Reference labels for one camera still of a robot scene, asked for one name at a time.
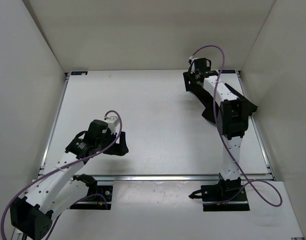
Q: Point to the blue corner sticker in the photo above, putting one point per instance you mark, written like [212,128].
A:
[228,71]
[79,73]

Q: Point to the left blue corner sticker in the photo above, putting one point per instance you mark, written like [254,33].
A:
[79,73]

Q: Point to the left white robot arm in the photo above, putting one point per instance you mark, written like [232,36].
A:
[56,191]

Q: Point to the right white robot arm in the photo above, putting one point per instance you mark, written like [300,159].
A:
[227,109]

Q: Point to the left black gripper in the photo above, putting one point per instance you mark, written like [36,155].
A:
[121,148]

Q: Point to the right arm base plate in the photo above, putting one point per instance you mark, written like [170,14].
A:
[216,199]

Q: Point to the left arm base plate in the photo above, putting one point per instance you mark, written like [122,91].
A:
[98,197]

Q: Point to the right blue corner sticker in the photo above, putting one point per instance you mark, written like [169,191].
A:
[228,71]

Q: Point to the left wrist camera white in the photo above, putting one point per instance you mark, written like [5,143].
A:
[112,121]

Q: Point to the black pleated skirt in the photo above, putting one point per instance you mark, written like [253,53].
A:
[206,98]

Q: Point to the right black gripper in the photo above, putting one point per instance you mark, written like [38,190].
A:
[192,74]

